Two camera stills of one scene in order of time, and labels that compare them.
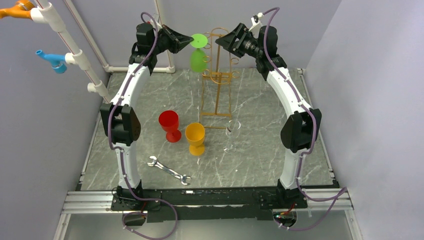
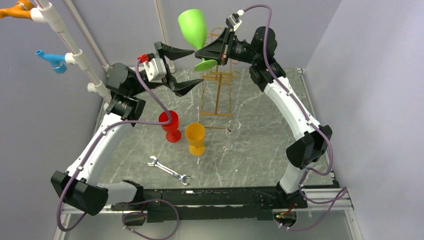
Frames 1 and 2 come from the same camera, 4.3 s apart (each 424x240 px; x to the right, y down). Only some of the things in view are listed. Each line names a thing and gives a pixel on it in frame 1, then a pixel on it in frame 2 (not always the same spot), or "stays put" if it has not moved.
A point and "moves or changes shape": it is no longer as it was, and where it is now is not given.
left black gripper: x=178 y=41 → x=171 y=53
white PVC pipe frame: x=47 y=12 stays put
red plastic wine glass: x=169 y=120 stays put
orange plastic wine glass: x=195 y=134 stays put
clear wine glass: x=232 y=130 stays put
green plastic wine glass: x=198 y=58 moves or changes shape
